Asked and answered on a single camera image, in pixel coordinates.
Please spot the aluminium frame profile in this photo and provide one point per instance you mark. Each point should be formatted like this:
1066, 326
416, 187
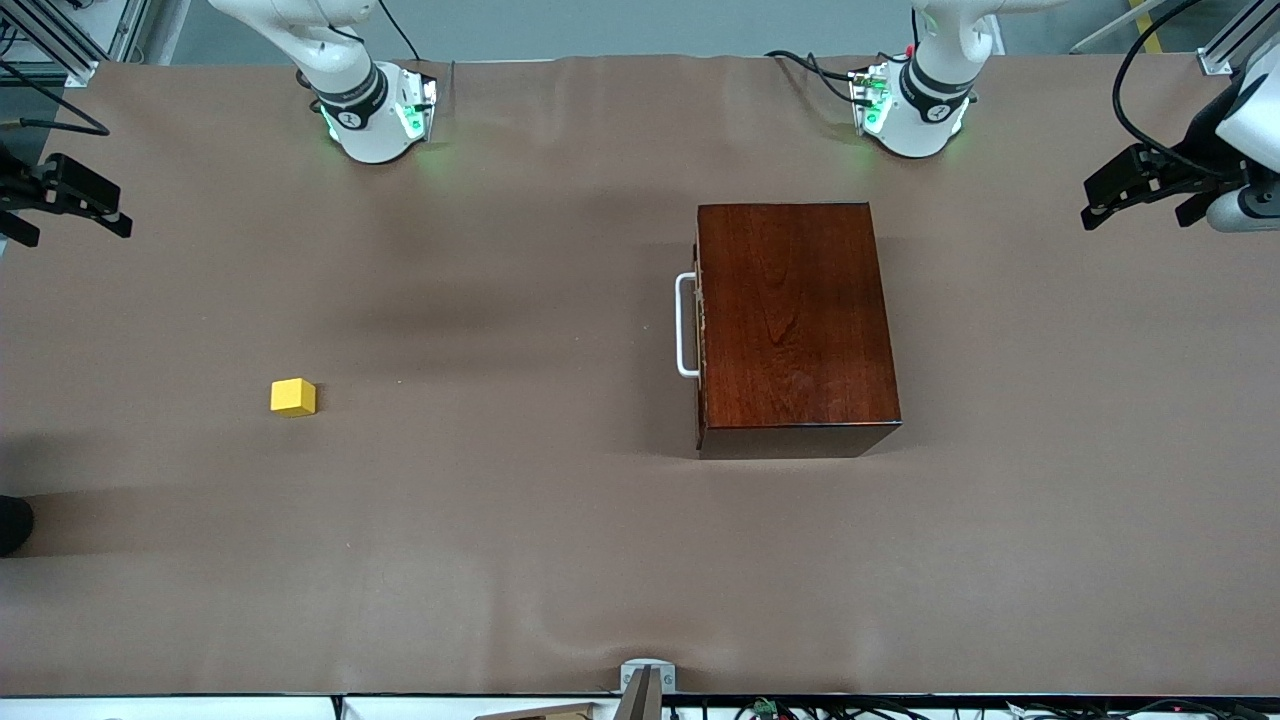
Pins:
1235, 45
75, 62

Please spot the dark wooden drawer cabinet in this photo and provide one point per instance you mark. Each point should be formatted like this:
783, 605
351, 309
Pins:
800, 320

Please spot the yellow cube block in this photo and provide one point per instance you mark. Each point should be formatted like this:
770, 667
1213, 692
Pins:
292, 398

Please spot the white table edge rail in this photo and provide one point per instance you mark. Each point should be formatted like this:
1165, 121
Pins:
200, 710

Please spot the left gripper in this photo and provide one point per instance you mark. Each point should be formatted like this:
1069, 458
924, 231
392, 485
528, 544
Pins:
1196, 161

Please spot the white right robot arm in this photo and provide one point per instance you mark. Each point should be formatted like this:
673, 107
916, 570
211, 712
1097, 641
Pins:
350, 110

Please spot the light wooden board piece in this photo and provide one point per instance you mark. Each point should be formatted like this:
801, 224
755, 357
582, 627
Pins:
540, 713

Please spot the brown table cover sheet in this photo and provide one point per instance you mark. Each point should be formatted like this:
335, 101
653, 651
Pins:
500, 550

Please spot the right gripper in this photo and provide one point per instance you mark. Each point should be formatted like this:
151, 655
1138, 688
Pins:
14, 187

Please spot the green connector plug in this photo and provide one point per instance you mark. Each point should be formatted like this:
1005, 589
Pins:
766, 708

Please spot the black round object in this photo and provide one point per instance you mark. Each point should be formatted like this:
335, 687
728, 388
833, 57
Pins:
12, 525

